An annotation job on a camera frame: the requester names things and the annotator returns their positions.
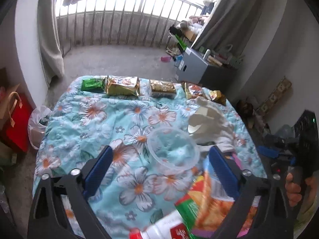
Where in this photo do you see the orange gold snack packet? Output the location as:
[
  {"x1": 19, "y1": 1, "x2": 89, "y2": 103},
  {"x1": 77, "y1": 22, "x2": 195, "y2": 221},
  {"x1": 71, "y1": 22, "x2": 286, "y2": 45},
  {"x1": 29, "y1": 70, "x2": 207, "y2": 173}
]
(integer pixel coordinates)
[{"x1": 184, "y1": 82, "x2": 206, "y2": 99}]

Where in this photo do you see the grey storage cabinet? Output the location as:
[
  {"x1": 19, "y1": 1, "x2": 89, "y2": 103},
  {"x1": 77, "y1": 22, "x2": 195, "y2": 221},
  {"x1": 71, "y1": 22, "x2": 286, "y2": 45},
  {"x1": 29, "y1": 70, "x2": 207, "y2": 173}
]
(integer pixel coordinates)
[{"x1": 175, "y1": 47, "x2": 240, "y2": 86}]

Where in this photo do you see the gold biscuit packet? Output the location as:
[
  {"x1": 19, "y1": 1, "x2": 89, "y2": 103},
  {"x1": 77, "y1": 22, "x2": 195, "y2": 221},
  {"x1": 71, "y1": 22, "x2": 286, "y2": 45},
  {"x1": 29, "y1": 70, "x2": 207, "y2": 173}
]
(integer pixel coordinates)
[{"x1": 150, "y1": 79, "x2": 176, "y2": 99}]

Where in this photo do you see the red paper bag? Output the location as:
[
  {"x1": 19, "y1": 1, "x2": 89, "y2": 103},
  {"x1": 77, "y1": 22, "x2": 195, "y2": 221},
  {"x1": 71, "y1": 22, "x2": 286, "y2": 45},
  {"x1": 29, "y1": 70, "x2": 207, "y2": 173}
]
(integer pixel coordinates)
[{"x1": 1, "y1": 91, "x2": 33, "y2": 153}]

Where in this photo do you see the balcony railing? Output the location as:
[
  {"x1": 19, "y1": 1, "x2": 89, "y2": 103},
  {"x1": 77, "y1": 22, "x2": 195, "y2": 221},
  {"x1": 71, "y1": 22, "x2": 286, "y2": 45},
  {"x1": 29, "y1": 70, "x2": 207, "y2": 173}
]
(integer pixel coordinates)
[{"x1": 56, "y1": 0, "x2": 202, "y2": 48}]

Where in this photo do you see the white plastic bag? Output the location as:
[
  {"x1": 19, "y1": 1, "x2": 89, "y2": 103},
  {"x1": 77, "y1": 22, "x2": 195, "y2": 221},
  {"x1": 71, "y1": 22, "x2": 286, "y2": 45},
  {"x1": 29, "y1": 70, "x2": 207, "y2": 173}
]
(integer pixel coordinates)
[{"x1": 28, "y1": 105, "x2": 52, "y2": 150}]

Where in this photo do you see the pink item on balcony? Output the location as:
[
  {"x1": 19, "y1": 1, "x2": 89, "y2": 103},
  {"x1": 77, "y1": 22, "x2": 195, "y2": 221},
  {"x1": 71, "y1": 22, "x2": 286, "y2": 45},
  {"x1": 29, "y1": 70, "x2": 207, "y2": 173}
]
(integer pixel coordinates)
[{"x1": 160, "y1": 56, "x2": 171, "y2": 63}]

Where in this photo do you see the small yellow packet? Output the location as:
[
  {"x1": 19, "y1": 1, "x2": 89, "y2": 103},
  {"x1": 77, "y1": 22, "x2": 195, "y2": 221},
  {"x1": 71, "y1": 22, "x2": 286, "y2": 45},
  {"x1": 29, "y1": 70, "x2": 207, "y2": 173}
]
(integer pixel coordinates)
[{"x1": 209, "y1": 90, "x2": 226, "y2": 106}]

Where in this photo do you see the person's right hand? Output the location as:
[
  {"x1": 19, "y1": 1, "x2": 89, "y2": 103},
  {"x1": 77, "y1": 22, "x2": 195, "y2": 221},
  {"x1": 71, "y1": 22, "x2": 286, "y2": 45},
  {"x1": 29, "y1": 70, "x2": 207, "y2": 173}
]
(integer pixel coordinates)
[{"x1": 285, "y1": 173, "x2": 318, "y2": 212}]

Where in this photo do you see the white bottle red cap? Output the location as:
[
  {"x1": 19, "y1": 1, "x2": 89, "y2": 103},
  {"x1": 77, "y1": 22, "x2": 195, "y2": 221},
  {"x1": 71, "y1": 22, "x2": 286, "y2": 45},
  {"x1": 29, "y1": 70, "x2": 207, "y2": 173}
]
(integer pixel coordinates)
[{"x1": 129, "y1": 210, "x2": 190, "y2": 239}]

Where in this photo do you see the beige left curtain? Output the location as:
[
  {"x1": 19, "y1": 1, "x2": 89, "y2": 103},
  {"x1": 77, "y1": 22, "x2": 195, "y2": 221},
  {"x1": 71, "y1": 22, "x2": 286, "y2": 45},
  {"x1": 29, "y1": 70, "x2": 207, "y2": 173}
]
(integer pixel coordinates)
[{"x1": 37, "y1": 0, "x2": 64, "y2": 84}]

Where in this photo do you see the floral blue bedspread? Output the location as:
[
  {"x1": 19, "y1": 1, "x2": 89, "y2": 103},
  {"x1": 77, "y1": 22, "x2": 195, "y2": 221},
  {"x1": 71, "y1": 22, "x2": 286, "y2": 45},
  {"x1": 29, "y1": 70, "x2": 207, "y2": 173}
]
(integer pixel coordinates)
[{"x1": 32, "y1": 74, "x2": 267, "y2": 239}]

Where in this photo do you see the orange snack bag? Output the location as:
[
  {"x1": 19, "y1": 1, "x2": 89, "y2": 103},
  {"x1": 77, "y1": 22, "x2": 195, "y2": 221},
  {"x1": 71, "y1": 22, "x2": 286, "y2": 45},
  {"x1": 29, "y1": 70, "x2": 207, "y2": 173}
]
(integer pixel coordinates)
[{"x1": 174, "y1": 154, "x2": 259, "y2": 238}]

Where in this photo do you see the green snack packet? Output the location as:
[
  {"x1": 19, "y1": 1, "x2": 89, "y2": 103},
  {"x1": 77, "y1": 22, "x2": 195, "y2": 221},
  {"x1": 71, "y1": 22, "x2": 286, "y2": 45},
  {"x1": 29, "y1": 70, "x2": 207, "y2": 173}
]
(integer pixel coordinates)
[{"x1": 81, "y1": 78, "x2": 105, "y2": 93}]

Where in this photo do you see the grey curtain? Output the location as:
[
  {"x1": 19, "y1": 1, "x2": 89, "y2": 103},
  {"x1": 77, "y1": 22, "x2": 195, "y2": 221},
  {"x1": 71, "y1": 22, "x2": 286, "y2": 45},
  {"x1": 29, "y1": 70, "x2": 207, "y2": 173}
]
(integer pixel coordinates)
[{"x1": 191, "y1": 0, "x2": 276, "y2": 56}]

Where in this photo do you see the clear plastic lid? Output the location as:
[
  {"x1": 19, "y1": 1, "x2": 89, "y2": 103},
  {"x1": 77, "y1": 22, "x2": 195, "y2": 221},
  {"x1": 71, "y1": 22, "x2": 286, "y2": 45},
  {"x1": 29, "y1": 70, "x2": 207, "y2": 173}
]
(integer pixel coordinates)
[{"x1": 147, "y1": 127, "x2": 200, "y2": 175}]

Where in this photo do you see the black tracker green light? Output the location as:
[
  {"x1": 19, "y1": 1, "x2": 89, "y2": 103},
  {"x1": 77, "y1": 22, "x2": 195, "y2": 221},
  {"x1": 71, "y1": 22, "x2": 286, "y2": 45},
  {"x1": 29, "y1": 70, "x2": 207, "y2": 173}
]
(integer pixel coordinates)
[{"x1": 294, "y1": 110, "x2": 318, "y2": 179}]

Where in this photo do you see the white paper cup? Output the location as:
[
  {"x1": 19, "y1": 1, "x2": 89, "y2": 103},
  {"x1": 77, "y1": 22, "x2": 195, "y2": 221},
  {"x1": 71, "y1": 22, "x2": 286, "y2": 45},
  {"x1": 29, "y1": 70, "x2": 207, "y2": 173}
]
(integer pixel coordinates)
[{"x1": 188, "y1": 106, "x2": 214, "y2": 134}]

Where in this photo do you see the gold snack bag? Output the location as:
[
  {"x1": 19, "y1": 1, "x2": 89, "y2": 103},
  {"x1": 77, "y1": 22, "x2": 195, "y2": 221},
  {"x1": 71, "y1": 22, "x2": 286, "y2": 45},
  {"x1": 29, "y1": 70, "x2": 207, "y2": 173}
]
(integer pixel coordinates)
[{"x1": 105, "y1": 75, "x2": 140, "y2": 97}]

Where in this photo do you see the white cloth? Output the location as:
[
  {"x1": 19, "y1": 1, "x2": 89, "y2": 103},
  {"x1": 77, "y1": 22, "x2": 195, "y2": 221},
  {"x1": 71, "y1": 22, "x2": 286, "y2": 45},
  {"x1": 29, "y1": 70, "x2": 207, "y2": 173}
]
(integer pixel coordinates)
[{"x1": 189, "y1": 97, "x2": 235, "y2": 153}]

